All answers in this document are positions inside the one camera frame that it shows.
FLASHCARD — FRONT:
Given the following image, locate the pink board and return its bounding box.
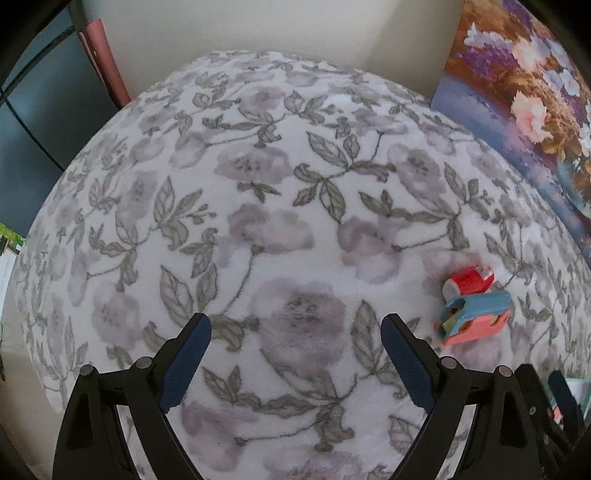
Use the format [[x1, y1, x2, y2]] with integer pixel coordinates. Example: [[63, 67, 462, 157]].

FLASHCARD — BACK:
[[78, 18, 132, 109]]

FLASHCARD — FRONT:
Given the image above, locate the green packet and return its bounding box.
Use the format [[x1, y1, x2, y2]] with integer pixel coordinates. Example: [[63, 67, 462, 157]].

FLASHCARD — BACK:
[[0, 222, 26, 247]]

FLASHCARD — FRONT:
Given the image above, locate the floral painting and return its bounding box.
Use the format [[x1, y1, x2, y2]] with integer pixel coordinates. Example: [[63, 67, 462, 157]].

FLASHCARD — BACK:
[[431, 0, 591, 259]]

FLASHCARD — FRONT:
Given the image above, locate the dark teal cabinet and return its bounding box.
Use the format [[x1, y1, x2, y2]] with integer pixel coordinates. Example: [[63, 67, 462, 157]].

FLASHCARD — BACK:
[[0, 9, 116, 232]]

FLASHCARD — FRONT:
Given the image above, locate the coral and blue toy vehicle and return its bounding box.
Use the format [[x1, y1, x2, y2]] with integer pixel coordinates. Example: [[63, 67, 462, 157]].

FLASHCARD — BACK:
[[438, 290, 514, 347]]

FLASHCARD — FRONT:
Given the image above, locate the red cylindrical toy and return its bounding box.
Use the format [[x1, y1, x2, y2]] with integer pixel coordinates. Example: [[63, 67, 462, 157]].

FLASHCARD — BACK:
[[442, 265, 495, 298]]

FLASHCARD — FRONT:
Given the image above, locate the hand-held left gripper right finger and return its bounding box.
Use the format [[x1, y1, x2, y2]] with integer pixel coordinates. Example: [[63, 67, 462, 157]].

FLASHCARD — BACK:
[[381, 313, 539, 480]]

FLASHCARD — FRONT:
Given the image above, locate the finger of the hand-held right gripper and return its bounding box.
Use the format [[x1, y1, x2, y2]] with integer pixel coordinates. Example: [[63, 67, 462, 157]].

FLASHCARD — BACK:
[[515, 364, 573, 462], [549, 370, 585, 439]]

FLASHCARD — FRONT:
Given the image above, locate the grey floral blanket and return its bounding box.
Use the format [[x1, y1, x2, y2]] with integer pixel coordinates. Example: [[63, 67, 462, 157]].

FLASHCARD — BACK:
[[11, 50, 591, 480]]

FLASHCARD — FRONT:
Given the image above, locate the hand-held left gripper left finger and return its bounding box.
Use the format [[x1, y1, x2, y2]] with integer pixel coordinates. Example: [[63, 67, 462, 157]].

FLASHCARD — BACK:
[[52, 312, 213, 480]]

